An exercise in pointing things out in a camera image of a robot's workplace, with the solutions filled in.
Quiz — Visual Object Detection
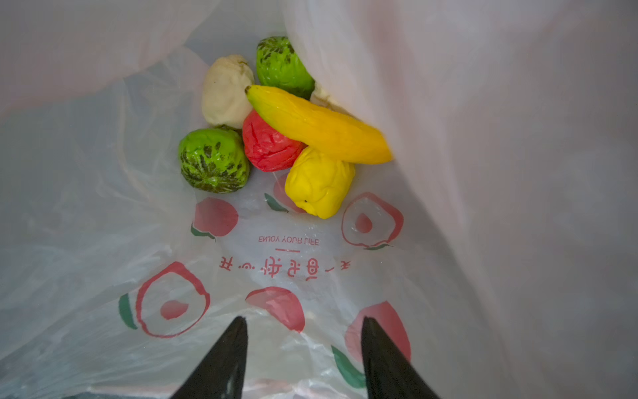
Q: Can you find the green fake fruit near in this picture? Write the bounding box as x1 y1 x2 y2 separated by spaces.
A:
178 127 251 194

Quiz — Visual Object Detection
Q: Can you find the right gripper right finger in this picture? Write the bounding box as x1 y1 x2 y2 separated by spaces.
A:
361 317 440 399

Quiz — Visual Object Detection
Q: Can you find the green fake fruit far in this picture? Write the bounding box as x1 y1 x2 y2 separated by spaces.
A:
256 36 315 100

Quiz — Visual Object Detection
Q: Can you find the yellow fake lemon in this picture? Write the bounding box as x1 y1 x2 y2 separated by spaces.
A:
285 147 356 219

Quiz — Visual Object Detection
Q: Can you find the pink plastic bag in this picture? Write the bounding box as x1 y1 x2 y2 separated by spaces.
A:
1 1 637 398

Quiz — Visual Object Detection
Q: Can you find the cream fake fruit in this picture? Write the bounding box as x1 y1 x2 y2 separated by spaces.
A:
201 55 255 130

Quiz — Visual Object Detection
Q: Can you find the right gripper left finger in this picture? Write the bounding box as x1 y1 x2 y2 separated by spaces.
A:
170 316 249 399

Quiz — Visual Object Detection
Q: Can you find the green fake fruit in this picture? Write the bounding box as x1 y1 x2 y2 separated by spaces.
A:
178 127 251 194
256 36 315 100

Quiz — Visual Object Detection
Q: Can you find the red fake fruit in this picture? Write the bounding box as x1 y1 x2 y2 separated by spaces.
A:
242 111 306 172

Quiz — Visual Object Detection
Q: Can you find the yellow fake banana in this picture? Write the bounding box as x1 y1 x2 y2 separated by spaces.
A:
245 85 394 165

